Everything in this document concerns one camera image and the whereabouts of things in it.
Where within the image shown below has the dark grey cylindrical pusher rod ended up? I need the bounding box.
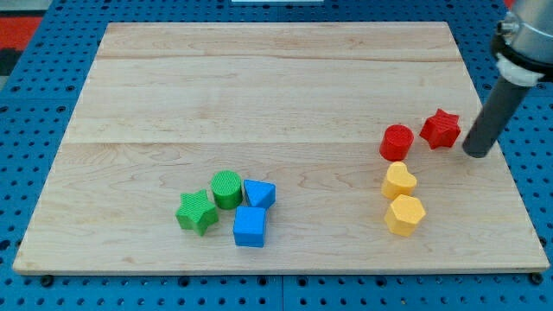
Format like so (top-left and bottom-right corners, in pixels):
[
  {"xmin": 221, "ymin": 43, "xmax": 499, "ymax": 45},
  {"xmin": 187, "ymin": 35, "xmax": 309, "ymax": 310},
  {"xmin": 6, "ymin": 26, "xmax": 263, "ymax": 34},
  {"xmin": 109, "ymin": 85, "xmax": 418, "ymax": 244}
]
[{"xmin": 462, "ymin": 76, "xmax": 530, "ymax": 158}]

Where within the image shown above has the red star block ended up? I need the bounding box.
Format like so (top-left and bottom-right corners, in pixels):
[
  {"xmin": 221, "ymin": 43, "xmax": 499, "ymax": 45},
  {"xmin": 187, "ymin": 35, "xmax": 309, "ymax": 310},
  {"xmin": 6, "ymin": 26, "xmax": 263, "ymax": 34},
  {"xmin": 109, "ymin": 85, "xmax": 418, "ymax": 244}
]
[{"xmin": 419, "ymin": 109, "xmax": 461, "ymax": 149}]

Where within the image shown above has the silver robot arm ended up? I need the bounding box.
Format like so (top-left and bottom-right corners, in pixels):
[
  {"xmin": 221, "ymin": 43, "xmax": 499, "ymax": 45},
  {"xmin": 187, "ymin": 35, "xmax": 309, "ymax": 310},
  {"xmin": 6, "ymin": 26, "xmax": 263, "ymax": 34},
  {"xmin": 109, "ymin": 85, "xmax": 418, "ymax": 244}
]
[{"xmin": 462, "ymin": 0, "xmax": 552, "ymax": 158}]

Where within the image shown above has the green star block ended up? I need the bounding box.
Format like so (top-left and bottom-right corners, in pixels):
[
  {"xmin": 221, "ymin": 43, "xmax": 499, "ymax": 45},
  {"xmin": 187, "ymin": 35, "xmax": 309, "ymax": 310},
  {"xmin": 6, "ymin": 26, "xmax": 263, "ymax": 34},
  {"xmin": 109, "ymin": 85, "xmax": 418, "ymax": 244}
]
[{"xmin": 175, "ymin": 189, "xmax": 219, "ymax": 237}]

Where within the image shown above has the red cylinder block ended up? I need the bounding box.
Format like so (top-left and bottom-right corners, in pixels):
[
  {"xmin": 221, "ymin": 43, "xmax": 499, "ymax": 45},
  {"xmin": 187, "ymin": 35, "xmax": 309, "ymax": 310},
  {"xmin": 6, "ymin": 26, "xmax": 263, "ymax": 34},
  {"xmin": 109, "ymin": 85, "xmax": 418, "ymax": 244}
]
[{"xmin": 379, "ymin": 124, "xmax": 414, "ymax": 162}]

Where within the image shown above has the yellow heart block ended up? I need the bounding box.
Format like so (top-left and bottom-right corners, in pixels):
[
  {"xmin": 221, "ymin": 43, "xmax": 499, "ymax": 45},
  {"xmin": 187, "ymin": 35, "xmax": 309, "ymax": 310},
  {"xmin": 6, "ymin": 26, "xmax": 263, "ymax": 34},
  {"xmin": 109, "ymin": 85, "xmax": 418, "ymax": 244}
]
[{"xmin": 381, "ymin": 162, "xmax": 417, "ymax": 200}]

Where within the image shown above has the yellow hexagon block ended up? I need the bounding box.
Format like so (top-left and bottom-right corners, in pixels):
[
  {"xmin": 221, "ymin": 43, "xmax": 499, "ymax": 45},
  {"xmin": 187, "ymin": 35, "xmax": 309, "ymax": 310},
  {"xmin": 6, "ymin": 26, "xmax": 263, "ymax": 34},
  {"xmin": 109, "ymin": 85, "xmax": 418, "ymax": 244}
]
[{"xmin": 385, "ymin": 194, "xmax": 426, "ymax": 237}]

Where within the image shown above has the blue triangle block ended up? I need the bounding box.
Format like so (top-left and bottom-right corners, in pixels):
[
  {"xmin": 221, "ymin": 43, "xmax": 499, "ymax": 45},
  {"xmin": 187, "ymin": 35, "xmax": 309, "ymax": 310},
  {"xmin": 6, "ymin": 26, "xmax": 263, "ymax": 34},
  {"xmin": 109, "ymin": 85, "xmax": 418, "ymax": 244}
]
[{"xmin": 244, "ymin": 180, "xmax": 276, "ymax": 209}]

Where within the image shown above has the blue cube block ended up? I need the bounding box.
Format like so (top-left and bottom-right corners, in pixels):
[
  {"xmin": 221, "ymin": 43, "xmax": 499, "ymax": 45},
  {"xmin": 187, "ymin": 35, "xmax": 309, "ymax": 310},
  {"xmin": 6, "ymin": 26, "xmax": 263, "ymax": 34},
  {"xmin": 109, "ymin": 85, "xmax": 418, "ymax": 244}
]
[{"xmin": 232, "ymin": 206, "xmax": 266, "ymax": 248}]

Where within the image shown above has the green cylinder block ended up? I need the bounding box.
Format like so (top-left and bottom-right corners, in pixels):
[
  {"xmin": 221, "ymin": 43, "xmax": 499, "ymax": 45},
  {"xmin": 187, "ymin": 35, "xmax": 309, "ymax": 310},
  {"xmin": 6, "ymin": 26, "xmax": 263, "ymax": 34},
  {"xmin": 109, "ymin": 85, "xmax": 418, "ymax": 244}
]
[{"xmin": 211, "ymin": 170, "xmax": 243, "ymax": 210}]

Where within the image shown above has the light wooden board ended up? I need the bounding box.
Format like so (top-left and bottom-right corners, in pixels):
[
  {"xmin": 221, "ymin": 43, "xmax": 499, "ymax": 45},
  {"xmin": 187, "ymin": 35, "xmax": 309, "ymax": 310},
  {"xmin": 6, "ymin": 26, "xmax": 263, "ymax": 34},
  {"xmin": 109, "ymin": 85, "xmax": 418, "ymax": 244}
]
[{"xmin": 13, "ymin": 22, "xmax": 550, "ymax": 276}]

